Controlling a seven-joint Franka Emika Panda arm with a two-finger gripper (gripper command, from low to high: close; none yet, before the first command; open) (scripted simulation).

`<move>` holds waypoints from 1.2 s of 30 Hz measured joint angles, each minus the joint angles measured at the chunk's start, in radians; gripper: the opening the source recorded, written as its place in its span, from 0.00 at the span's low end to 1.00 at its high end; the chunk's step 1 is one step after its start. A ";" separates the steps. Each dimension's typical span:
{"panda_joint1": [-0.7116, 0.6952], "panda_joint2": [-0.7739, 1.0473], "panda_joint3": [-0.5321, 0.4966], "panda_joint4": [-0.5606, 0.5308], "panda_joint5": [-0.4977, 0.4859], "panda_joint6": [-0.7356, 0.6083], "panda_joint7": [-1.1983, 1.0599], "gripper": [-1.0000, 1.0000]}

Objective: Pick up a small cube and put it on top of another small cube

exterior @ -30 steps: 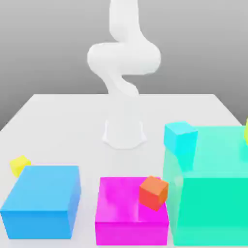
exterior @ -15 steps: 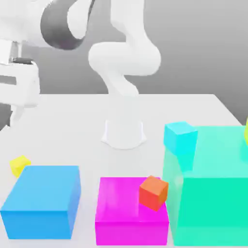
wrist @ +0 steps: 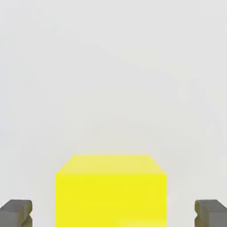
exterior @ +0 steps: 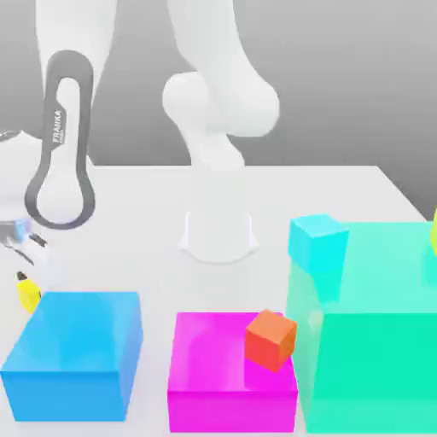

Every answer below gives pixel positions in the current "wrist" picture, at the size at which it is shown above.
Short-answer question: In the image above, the small yellow cube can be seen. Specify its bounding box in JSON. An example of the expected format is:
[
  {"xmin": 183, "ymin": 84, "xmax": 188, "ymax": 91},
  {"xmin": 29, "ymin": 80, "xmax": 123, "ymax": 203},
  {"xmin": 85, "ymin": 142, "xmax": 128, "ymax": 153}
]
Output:
[{"xmin": 55, "ymin": 154, "xmax": 167, "ymax": 227}]

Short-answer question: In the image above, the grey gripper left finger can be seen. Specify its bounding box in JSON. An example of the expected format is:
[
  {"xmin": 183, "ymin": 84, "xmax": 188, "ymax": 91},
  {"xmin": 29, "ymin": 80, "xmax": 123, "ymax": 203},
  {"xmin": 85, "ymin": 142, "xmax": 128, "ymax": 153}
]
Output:
[{"xmin": 0, "ymin": 199, "xmax": 33, "ymax": 227}]

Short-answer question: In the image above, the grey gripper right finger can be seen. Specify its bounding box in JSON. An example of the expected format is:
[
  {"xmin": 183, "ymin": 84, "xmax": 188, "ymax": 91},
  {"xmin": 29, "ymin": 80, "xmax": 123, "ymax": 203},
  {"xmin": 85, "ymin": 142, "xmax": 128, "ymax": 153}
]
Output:
[{"xmin": 194, "ymin": 199, "xmax": 227, "ymax": 227}]

